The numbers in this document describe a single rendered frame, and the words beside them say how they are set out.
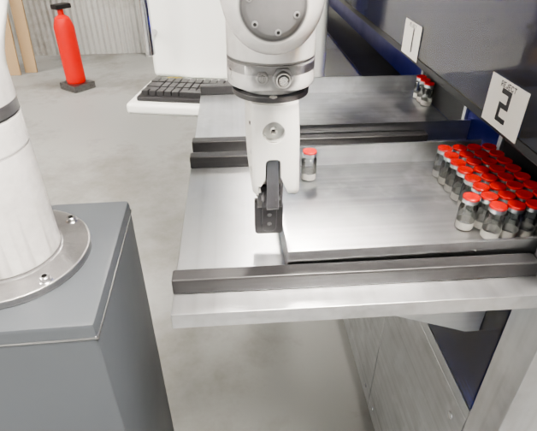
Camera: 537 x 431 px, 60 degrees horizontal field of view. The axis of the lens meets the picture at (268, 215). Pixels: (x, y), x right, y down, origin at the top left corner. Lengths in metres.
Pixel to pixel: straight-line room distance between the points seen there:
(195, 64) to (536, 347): 1.13
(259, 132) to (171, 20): 0.99
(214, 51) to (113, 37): 3.73
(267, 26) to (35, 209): 0.35
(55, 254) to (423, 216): 0.47
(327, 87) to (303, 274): 0.63
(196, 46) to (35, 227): 0.93
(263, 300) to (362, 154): 0.34
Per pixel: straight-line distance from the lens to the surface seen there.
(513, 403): 0.69
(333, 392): 1.51
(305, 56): 0.44
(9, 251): 0.58
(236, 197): 0.66
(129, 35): 5.06
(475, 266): 0.55
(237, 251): 0.55
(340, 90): 1.07
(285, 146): 0.44
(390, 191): 0.69
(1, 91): 0.53
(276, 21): 0.34
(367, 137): 0.81
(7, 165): 0.54
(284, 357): 1.58
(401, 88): 1.10
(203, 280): 0.49
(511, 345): 0.66
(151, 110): 1.25
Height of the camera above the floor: 1.22
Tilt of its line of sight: 34 degrees down
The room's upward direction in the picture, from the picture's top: straight up
